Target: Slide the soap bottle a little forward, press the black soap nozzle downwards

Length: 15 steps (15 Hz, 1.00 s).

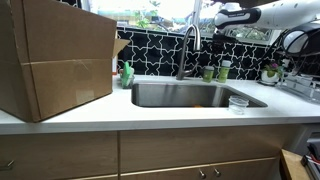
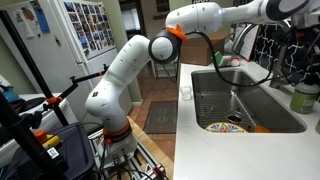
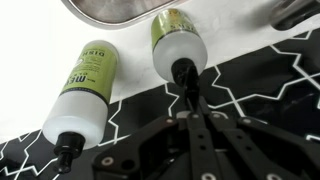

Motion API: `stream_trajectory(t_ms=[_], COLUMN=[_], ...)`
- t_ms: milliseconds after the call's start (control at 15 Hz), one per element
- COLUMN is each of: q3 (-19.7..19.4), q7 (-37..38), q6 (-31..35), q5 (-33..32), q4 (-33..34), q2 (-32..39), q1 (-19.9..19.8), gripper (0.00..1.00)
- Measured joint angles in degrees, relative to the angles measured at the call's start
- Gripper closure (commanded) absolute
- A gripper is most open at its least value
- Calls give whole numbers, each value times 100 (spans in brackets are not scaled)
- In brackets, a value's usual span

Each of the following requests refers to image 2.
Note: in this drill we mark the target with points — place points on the green cups behind sink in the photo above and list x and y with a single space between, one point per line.
318 126

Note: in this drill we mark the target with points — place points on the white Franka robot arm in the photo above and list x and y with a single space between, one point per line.
126 66

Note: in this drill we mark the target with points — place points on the thick black camera stand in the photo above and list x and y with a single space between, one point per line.
20 140

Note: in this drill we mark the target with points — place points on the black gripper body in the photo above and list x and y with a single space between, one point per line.
301 41

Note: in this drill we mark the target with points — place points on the black pan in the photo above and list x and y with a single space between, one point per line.
28 104

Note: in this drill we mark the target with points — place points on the green label pump soap bottle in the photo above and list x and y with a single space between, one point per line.
301 100

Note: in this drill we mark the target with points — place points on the green sponge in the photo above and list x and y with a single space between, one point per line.
217 58

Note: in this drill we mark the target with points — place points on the wooden robot platform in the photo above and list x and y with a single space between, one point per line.
156 150

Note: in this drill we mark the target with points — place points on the white and red scrubber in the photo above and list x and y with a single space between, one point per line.
233 61

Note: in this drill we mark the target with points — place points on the orange item in sink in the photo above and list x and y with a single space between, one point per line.
262 129

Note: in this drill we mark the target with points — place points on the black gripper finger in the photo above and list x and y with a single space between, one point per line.
301 63
311 63

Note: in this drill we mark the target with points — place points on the brushed steel kitchen faucet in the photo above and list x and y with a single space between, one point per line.
280 75

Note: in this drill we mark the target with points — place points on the white refrigerator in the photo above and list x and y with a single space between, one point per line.
50 66

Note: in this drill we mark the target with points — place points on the blue paper on fridge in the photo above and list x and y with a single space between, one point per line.
41 16

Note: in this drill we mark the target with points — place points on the dark blue storage bin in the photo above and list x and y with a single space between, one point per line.
75 150

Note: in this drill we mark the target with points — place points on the white paper with red picture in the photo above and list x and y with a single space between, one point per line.
25 21

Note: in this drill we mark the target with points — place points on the black tripod with orange clamp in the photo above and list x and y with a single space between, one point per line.
33 66

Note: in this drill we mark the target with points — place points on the colourful patterned plate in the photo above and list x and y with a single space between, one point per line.
226 128

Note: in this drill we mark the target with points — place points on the stainless steel sink basin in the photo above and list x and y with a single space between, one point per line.
220 100

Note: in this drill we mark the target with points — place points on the fridge photo collage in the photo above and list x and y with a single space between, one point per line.
90 26

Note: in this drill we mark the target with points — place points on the dark patterned floor mat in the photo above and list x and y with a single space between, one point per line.
161 116

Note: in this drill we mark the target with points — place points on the red and yellow stop button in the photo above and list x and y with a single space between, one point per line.
46 138

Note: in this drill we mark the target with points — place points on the sink sponge holder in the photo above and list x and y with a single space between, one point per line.
226 66

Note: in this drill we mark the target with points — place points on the white leaning board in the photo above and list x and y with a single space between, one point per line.
250 43

